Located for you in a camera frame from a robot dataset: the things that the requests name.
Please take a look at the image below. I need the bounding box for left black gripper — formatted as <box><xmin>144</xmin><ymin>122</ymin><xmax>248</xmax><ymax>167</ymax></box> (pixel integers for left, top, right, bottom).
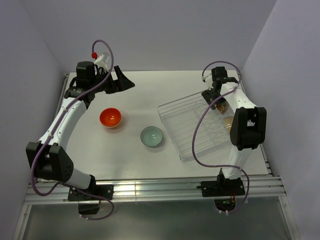
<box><xmin>90</xmin><ymin>66</ymin><xmax>135</xmax><ymax>95</ymax></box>

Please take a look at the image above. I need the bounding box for aluminium rail frame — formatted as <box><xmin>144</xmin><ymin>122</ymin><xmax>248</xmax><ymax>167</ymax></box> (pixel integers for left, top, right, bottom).
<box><xmin>14</xmin><ymin>70</ymin><xmax>300</xmax><ymax>240</ymax></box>

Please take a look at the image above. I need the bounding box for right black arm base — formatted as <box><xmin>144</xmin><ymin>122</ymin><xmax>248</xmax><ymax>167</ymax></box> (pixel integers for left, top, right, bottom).
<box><xmin>196</xmin><ymin>173</ymin><xmax>246</xmax><ymax>212</ymax></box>

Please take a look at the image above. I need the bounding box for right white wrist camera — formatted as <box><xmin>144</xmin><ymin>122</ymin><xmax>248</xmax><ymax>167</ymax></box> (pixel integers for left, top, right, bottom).
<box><xmin>201</xmin><ymin>73</ymin><xmax>213</xmax><ymax>89</ymax></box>

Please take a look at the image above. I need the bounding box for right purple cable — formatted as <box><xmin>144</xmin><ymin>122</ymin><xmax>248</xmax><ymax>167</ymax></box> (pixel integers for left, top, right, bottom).
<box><xmin>191</xmin><ymin>61</ymin><xmax>251</xmax><ymax>215</ymax></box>

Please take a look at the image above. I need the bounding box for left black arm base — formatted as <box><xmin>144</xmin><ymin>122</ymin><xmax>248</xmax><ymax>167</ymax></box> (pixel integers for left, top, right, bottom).
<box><xmin>67</xmin><ymin>184</ymin><xmax>115</xmax><ymax>216</ymax></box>

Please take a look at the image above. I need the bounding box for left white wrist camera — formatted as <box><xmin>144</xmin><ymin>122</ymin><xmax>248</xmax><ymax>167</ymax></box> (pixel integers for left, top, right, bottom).
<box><xmin>91</xmin><ymin>52</ymin><xmax>110</xmax><ymax>72</ymax></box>

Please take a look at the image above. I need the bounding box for clear plastic dish rack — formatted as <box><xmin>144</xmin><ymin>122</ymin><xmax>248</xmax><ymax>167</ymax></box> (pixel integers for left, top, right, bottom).
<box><xmin>157</xmin><ymin>92</ymin><xmax>234</xmax><ymax>162</ymax></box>

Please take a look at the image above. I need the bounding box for pale green bowl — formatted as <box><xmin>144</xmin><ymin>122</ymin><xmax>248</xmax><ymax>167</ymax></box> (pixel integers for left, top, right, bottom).
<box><xmin>140</xmin><ymin>126</ymin><xmax>163</xmax><ymax>148</ymax></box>

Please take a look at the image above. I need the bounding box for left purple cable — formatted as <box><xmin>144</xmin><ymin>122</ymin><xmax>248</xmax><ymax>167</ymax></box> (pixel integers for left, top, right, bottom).
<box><xmin>30</xmin><ymin>39</ymin><xmax>115</xmax><ymax>221</ymax></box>

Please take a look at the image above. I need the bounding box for cream bowl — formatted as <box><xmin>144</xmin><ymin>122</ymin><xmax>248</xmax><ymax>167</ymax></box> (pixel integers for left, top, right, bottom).
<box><xmin>223</xmin><ymin>116</ymin><xmax>234</xmax><ymax>133</ymax></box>
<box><xmin>215</xmin><ymin>100</ymin><xmax>230</xmax><ymax>115</ymax></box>

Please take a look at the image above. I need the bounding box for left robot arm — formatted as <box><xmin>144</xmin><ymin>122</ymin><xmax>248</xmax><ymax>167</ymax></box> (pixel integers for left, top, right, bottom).
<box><xmin>26</xmin><ymin>61</ymin><xmax>135</xmax><ymax>200</ymax></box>

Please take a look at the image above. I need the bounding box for orange bowl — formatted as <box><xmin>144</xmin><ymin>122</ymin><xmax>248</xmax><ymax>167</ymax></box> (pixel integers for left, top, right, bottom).
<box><xmin>99</xmin><ymin>107</ymin><xmax>122</xmax><ymax>128</ymax></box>

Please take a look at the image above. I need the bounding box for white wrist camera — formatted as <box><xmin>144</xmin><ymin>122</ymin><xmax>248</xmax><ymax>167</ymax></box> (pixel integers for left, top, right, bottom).
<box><xmin>201</xmin><ymin>73</ymin><xmax>213</xmax><ymax>89</ymax></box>
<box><xmin>91</xmin><ymin>52</ymin><xmax>110</xmax><ymax>72</ymax></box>

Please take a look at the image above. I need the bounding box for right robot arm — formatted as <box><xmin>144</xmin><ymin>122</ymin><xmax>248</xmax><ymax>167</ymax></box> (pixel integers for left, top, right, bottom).
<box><xmin>201</xmin><ymin>66</ymin><xmax>267</xmax><ymax>195</ymax></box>

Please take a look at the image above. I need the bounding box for purple cable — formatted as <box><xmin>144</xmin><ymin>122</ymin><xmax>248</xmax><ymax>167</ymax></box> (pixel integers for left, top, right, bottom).
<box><xmin>191</xmin><ymin>61</ymin><xmax>251</xmax><ymax>215</ymax></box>
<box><xmin>30</xmin><ymin>39</ymin><xmax>115</xmax><ymax>221</ymax></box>

